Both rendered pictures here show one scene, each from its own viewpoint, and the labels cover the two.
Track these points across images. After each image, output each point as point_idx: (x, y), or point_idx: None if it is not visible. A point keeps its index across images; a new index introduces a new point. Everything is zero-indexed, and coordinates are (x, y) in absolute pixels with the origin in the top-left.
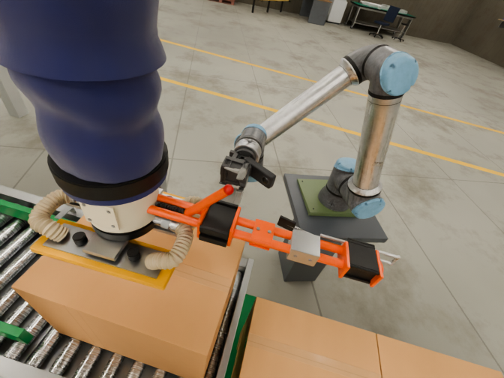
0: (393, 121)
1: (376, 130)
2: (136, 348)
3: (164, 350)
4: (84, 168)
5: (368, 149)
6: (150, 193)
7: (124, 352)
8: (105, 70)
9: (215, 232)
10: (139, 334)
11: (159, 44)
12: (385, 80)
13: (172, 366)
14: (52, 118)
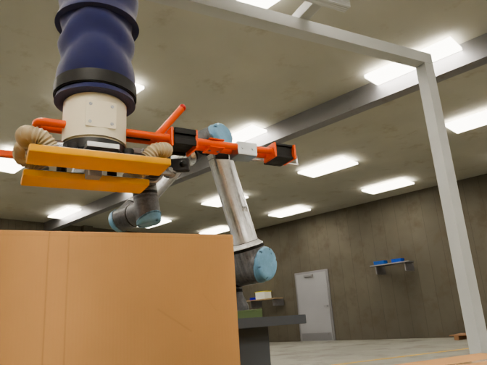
0: (235, 169)
1: (229, 176)
2: (138, 322)
3: (184, 274)
4: (113, 59)
5: (232, 196)
6: (135, 104)
7: None
8: (132, 16)
9: (187, 129)
10: (155, 242)
11: None
12: (216, 134)
13: (193, 353)
14: (101, 32)
